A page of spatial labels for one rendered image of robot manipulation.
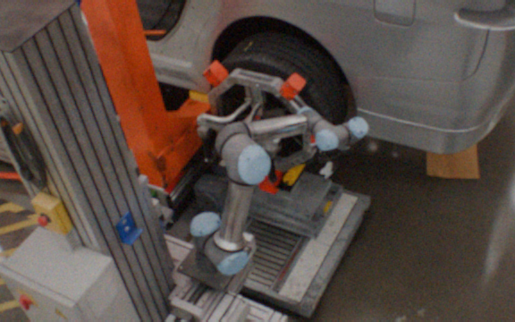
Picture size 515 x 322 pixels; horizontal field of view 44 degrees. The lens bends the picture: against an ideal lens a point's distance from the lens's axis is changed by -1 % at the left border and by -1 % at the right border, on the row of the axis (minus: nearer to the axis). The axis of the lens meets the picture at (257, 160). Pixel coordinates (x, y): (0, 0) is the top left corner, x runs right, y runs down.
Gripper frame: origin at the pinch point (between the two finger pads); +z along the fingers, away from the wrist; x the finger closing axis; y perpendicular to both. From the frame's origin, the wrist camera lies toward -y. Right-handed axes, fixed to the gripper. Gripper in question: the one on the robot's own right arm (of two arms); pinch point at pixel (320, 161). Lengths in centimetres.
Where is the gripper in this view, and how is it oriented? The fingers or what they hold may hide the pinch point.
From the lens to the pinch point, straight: 268.2
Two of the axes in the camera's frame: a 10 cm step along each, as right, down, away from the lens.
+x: 3.1, 9.1, -2.8
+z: -3.9, 3.9, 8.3
